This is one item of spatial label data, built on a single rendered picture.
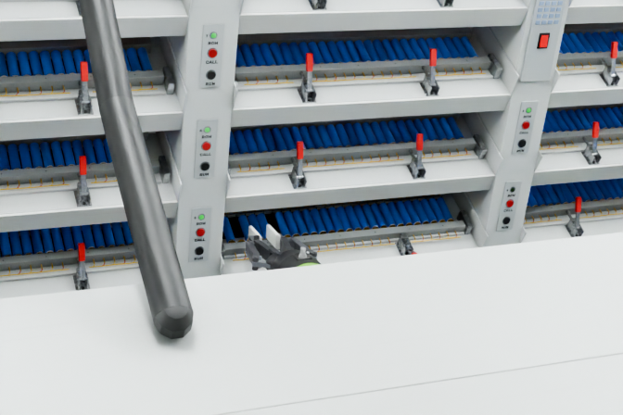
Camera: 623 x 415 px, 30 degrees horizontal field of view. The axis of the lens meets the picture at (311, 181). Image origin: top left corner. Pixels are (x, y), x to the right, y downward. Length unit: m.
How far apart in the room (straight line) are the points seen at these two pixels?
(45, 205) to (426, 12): 0.81
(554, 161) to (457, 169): 0.24
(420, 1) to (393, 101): 0.20
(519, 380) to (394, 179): 1.72
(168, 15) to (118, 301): 1.39
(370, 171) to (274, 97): 0.30
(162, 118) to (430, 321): 1.46
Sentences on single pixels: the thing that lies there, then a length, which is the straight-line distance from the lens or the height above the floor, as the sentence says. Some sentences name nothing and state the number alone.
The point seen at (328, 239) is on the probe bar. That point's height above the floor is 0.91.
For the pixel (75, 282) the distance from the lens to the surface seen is 2.33.
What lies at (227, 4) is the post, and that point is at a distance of 2.12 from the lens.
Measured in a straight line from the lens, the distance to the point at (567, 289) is 0.82.
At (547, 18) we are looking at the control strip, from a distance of 2.42.
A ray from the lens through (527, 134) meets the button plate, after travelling 2.51.
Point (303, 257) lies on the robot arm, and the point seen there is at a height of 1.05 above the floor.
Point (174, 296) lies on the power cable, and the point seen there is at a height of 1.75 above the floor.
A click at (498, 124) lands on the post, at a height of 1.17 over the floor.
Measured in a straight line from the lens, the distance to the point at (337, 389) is 0.68.
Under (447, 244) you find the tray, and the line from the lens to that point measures 2.59.
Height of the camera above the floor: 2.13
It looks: 27 degrees down
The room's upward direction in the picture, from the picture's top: 6 degrees clockwise
